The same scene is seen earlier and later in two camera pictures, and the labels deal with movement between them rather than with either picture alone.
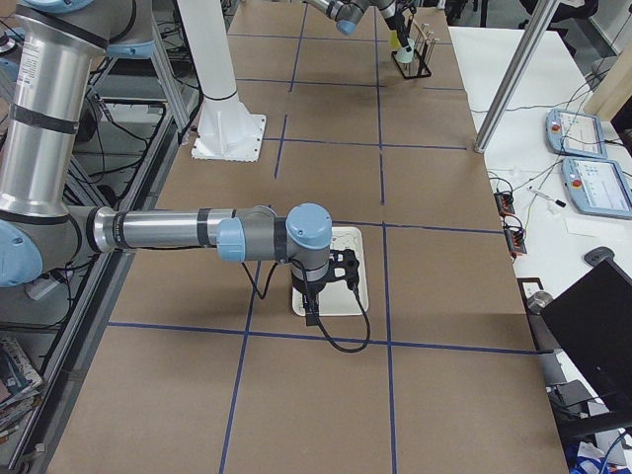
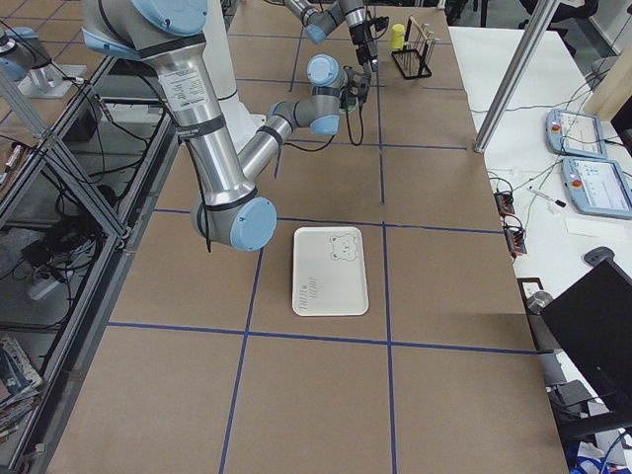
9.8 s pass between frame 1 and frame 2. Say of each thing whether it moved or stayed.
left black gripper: moved
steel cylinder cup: stayed
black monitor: stayed
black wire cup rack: stayed
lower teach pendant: stayed
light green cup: moved
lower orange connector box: stayed
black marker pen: stayed
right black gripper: moved
